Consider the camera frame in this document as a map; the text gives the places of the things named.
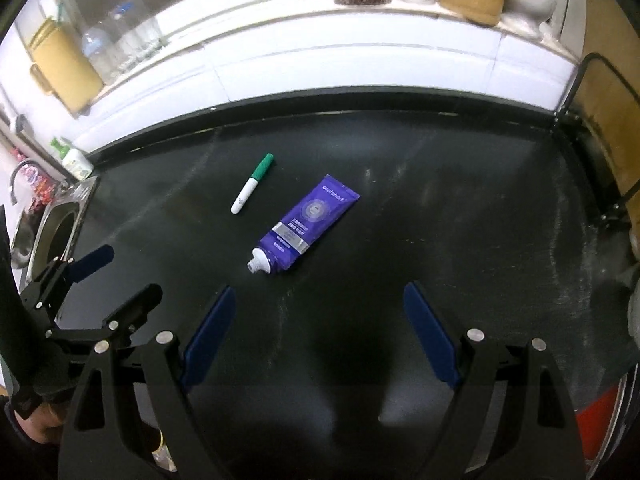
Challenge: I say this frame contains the stainless steel sink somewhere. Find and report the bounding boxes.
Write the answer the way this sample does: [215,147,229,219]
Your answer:
[9,177,101,286]

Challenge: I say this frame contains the white bottle with green cap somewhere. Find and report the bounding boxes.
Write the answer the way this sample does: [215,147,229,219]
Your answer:
[50,137,95,182]

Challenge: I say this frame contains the yellow plastic pitcher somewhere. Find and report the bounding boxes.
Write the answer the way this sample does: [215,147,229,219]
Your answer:
[29,17,105,117]

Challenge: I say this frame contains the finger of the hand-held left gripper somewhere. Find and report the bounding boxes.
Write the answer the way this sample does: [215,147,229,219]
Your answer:
[20,244,115,332]
[50,283,164,348]

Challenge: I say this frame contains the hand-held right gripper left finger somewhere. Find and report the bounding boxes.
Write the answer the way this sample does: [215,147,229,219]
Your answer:
[56,284,237,480]

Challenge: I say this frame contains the person's left hand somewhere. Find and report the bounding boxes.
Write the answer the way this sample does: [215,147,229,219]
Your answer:
[6,397,72,445]

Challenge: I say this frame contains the red patterned packet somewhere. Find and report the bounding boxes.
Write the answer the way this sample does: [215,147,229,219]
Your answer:
[14,146,68,208]

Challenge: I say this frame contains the black wire rack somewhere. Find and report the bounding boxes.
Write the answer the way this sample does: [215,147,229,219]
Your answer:
[552,52,637,233]

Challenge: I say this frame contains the wooden cutting board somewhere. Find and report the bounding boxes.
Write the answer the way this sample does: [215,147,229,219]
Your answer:
[581,0,640,203]

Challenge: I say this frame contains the red plastic bin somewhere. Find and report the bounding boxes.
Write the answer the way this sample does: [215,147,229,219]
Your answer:
[574,375,632,471]

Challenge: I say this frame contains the white pen with green cap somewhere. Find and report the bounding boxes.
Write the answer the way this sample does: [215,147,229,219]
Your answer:
[230,153,275,215]

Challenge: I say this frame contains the metal faucet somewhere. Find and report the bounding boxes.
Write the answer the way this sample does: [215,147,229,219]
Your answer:
[9,159,47,207]

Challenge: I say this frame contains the purple tube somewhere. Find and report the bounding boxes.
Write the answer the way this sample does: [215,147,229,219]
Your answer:
[246,173,361,277]

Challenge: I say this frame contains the clear plastic water bottle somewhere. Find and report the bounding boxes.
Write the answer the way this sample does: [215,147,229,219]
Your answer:
[81,30,119,87]

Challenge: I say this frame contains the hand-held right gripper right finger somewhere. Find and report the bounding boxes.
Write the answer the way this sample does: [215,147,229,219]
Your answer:
[403,281,587,480]

